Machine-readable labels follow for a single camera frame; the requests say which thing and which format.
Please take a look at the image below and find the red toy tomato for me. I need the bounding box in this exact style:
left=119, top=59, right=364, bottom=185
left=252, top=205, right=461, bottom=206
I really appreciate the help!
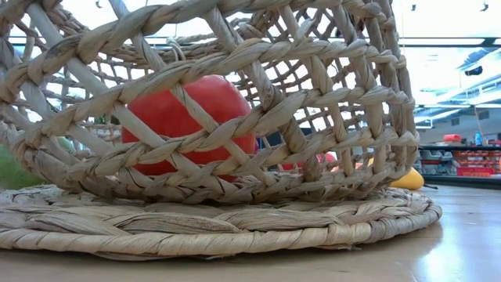
left=121, top=74, right=258, bottom=183

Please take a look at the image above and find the shelf rack with bins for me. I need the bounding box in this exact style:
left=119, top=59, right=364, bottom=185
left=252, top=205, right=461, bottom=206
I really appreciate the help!
left=415, top=132, right=501, bottom=190

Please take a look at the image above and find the woven straw basket with handles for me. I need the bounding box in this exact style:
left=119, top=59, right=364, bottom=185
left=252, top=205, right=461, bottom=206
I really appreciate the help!
left=0, top=0, right=443, bottom=262

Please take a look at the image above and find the red apple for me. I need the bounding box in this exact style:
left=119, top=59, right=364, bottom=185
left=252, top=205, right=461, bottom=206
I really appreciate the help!
left=278, top=152, right=338, bottom=172

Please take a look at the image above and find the green leafy stalk vegetable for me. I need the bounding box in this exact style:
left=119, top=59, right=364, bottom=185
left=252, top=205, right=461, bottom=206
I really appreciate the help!
left=0, top=143, right=49, bottom=190

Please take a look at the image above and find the yellow lemon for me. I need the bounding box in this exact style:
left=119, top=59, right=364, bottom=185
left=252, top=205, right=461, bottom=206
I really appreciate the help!
left=366, top=157, right=425, bottom=191

